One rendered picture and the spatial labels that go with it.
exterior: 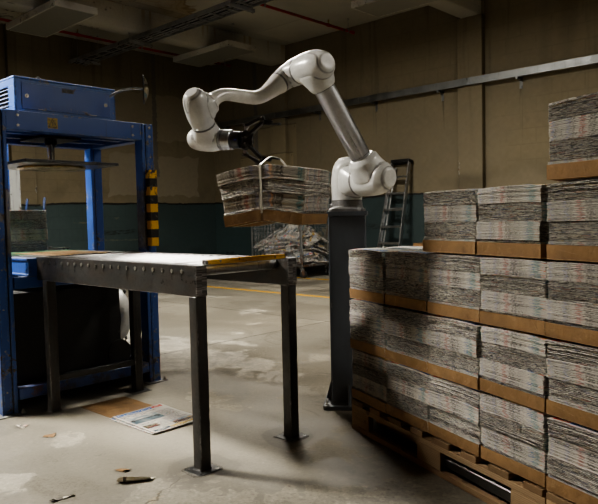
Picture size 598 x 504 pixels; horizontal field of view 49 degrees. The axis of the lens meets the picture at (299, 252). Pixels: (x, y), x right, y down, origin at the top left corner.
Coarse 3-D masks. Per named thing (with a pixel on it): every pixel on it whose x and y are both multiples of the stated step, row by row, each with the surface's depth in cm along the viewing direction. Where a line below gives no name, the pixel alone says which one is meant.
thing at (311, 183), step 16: (272, 176) 258; (288, 176) 255; (304, 176) 252; (320, 176) 268; (272, 192) 258; (288, 192) 255; (304, 192) 253; (320, 192) 268; (272, 208) 259; (288, 208) 256; (304, 208) 254; (320, 208) 270; (304, 224) 257
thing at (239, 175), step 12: (240, 168) 263; (228, 180) 265; (240, 180) 263; (252, 180) 261; (228, 192) 266; (240, 192) 264; (252, 192) 262; (228, 204) 266; (240, 204) 264; (252, 204) 262
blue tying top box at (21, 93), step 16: (0, 80) 351; (16, 80) 341; (32, 80) 347; (48, 80) 354; (0, 96) 352; (16, 96) 341; (32, 96) 347; (48, 96) 354; (64, 96) 360; (80, 96) 367; (96, 96) 374; (48, 112) 354; (64, 112) 360; (80, 112) 367; (96, 112) 375; (112, 112) 382
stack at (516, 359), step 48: (384, 288) 272; (432, 288) 242; (480, 288) 219; (528, 288) 199; (384, 336) 272; (432, 336) 242; (480, 336) 220; (528, 336) 200; (384, 384) 275; (432, 384) 244; (528, 384) 199; (480, 432) 221; (528, 432) 200; (528, 480) 203
